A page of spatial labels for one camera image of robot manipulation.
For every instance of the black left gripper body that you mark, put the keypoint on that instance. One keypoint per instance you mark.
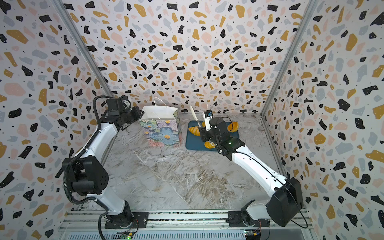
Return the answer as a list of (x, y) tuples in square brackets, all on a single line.
[(131, 116)]

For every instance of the teal rectangular tray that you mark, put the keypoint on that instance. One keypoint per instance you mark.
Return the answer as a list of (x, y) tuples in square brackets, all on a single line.
[(194, 143)]

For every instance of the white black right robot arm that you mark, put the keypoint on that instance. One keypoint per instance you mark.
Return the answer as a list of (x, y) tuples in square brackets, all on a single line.
[(286, 198)]

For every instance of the small round orange bun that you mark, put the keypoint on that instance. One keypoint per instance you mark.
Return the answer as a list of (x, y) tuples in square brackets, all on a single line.
[(233, 127)]

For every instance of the shell shaped orange bread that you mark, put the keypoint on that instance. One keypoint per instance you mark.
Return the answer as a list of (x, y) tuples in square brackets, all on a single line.
[(209, 145)]

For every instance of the green circuit board left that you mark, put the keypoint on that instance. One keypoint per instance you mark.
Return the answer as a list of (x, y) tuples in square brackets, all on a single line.
[(125, 235)]

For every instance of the striped croissant bread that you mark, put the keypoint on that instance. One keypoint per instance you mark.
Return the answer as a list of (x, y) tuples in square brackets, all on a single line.
[(195, 131)]

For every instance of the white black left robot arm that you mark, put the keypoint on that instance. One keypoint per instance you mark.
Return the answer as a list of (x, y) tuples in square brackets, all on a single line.
[(84, 176)]

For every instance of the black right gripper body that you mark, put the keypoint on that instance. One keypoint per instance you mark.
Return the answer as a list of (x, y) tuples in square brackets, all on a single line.
[(205, 133)]

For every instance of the circuit board right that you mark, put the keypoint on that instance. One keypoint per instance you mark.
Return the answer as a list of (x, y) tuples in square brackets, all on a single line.
[(253, 234)]

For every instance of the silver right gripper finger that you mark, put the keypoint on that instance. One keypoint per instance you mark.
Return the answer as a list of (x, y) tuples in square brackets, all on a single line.
[(207, 123), (195, 116)]

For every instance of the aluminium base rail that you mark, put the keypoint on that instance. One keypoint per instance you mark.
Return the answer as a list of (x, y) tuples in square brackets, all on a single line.
[(183, 225)]

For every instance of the floral paper gift bag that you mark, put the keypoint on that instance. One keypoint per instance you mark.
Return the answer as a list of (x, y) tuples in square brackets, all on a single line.
[(161, 125)]

